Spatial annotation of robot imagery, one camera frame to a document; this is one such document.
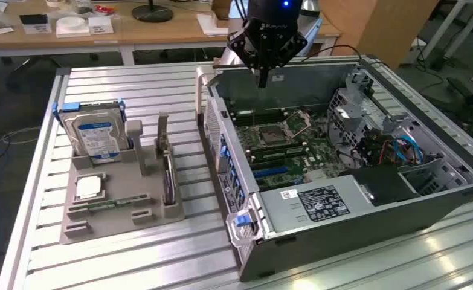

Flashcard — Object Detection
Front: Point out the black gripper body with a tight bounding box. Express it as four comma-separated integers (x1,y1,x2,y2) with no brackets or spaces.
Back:
245,0,304,68

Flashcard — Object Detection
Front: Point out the green graphics card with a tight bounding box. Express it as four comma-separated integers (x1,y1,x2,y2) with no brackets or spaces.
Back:
155,112,180,207

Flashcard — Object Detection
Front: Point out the white paper stack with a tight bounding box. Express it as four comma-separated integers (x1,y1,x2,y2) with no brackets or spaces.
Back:
197,13,232,37

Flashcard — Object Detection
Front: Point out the cardboard box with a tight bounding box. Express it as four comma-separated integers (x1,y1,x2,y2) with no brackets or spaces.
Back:
213,0,237,21

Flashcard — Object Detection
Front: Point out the wooden cabinet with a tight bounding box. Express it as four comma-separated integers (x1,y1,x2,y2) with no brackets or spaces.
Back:
316,0,441,69

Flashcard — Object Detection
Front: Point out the black RAM slot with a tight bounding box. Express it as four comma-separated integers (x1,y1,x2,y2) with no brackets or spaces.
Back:
233,116,284,126
231,108,283,118

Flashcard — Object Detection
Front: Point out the black lamp base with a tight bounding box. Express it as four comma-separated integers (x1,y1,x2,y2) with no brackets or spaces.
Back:
131,0,175,23

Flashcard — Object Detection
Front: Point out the metal socket cover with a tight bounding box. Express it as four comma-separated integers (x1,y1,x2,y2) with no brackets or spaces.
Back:
283,109,313,132

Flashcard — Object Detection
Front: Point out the tall silver disk bay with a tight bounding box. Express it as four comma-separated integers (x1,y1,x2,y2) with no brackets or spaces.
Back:
327,87,387,170

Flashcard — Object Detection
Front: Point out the CPU socket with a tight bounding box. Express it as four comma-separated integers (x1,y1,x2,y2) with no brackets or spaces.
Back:
252,123,288,149

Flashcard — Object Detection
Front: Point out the white labelled box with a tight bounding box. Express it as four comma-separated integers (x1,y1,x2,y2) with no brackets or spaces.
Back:
87,16,115,35

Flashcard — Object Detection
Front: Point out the green motherboard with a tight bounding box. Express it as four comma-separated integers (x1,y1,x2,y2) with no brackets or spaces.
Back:
221,99,341,192

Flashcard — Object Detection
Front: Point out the black RAM stick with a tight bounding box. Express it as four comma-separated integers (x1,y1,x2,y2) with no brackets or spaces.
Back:
249,147,308,161

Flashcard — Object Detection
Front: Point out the white box with bowl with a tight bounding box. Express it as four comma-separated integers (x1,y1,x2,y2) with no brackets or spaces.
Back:
55,16,92,39

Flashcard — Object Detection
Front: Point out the blue expansion slot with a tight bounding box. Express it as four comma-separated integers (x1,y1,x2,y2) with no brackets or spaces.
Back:
252,166,289,178

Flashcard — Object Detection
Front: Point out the hard disk with blue caddy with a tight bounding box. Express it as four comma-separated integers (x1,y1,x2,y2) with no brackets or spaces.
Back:
52,98,128,166

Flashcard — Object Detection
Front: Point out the white box with black lid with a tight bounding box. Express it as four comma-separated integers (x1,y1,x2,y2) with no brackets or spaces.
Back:
17,14,52,34

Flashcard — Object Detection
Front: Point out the grey parts rack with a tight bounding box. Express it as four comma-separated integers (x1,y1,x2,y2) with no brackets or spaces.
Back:
60,119,189,245

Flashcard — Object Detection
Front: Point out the low silver disk bay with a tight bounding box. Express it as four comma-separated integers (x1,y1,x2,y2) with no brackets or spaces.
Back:
397,156,471,197

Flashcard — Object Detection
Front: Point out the wooden desk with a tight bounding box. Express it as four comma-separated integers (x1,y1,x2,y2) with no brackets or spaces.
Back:
0,0,341,66

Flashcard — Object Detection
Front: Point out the grey power supply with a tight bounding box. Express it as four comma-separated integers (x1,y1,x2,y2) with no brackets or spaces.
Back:
259,175,376,235

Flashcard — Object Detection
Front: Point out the blue case latch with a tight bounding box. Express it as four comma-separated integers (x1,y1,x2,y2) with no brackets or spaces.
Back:
233,211,257,229

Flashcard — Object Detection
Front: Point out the silver CPU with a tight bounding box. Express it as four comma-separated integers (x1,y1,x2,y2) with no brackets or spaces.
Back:
76,177,105,199

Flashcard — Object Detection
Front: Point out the green RAM stick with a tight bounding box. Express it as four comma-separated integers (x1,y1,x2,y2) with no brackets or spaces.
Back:
87,195,148,212

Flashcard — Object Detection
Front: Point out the dark grey PC case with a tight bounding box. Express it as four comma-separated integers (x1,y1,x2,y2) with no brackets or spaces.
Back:
195,54,473,283

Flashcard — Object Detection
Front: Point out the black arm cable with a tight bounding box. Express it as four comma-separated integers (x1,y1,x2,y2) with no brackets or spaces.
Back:
231,0,248,22

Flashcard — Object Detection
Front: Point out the black power cable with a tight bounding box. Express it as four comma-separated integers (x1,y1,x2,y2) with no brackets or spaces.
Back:
304,44,364,61

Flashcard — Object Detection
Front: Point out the white table frame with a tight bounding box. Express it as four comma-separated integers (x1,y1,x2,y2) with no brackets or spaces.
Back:
419,0,473,82

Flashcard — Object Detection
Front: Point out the red wire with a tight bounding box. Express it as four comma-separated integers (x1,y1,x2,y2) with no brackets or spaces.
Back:
376,138,395,166

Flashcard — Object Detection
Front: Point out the blue wire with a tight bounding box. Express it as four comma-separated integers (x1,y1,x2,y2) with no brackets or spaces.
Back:
395,135,425,166

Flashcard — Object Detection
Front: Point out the white floor cable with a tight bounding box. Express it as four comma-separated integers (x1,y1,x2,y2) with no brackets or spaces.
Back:
0,126,40,145

